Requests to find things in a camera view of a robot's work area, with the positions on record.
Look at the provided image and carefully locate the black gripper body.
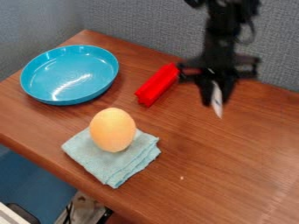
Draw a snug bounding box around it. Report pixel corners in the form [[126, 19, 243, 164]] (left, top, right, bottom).
[[177, 28, 261, 81]]

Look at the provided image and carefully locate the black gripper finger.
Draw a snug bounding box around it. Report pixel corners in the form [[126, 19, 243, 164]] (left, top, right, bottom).
[[195, 76, 214, 107], [221, 75, 238, 103]]

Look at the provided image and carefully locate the white toothpaste tube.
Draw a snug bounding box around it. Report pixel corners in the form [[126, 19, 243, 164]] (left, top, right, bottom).
[[211, 81, 223, 117]]

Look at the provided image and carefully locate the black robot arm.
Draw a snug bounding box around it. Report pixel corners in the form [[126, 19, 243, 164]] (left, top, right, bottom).
[[177, 0, 261, 107]]

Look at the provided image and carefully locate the blue plastic plate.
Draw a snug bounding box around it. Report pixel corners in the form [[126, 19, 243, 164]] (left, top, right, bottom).
[[20, 45, 119, 106]]

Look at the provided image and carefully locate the red plastic block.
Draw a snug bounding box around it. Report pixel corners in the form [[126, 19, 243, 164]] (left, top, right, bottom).
[[135, 63, 179, 107]]

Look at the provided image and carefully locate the orange egg-shaped ball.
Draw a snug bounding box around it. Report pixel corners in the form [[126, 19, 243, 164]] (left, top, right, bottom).
[[88, 108, 137, 152]]

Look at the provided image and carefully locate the light blue folded cloth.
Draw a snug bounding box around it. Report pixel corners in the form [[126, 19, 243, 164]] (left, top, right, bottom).
[[62, 129, 162, 189]]

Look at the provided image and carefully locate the white object at corner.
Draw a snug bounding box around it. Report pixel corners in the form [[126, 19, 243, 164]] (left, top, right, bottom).
[[0, 202, 28, 224]]

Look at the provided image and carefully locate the black cable under table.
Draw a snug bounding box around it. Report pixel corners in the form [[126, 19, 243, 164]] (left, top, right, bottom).
[[63, 200, 76, 224]]

